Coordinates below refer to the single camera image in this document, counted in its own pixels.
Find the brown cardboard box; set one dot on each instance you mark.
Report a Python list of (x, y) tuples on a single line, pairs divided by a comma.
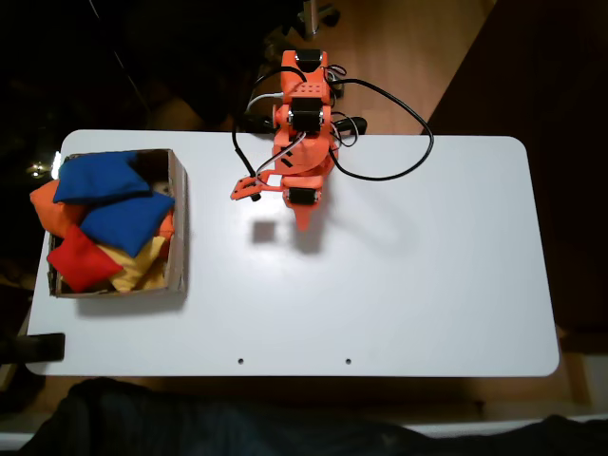
[(178, 237)]

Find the orange bean bag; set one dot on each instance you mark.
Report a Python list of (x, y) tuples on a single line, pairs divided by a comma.
[(167, 228), (50, 209)]

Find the person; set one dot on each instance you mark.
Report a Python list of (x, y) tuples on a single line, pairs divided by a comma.
[(190, 427)]

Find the orange camera mount with camera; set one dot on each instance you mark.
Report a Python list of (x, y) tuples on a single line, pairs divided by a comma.
[(242, 189)]

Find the black table clamp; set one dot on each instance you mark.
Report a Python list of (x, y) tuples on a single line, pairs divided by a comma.
[(354, 124), (43, 347)]

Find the blue bean bag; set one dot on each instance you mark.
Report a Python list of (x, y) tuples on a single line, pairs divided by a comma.
[(128, 223), (100, 178)]

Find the red bean bag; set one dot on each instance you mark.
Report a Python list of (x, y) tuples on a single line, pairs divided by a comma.
[(81, 261)]

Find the yellow bean bag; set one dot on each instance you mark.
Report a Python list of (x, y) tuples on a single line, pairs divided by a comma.
[(138, 273)]

